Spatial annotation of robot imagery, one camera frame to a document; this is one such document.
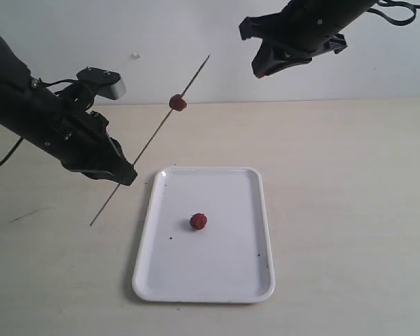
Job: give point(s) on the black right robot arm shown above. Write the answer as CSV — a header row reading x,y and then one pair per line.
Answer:
x,y
299,32

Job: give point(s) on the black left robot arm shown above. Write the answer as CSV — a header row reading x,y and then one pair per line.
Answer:
x,y
16,82

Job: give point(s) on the white rectangular plastic tray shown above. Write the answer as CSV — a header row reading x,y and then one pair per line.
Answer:
x,y
229,261

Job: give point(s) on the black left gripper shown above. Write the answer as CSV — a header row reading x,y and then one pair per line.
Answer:
x,y
78,139

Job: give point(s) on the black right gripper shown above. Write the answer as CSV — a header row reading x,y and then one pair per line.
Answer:
x,y
296,34

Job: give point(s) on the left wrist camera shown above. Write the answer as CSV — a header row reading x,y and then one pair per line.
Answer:
x,y
91,82

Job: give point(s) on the thin metal skewer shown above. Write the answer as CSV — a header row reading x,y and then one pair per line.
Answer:
x,y
148,143

